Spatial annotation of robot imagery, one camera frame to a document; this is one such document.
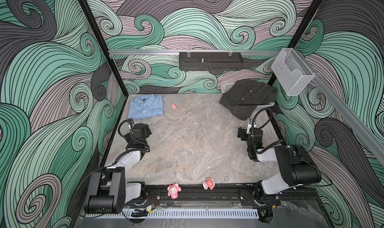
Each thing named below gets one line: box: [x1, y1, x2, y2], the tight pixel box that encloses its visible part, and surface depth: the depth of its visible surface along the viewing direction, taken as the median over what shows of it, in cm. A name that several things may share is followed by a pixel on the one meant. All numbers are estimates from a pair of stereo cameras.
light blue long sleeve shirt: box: [127, 94, 164, 120], surface depth 112 cm
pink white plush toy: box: [202, 177, 215, 190], surface depth 77 cm
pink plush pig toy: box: [167, 182, 182, 199], surface depth 74 cm
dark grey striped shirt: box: [219, 79, 277, 121], surface depth 113 cm
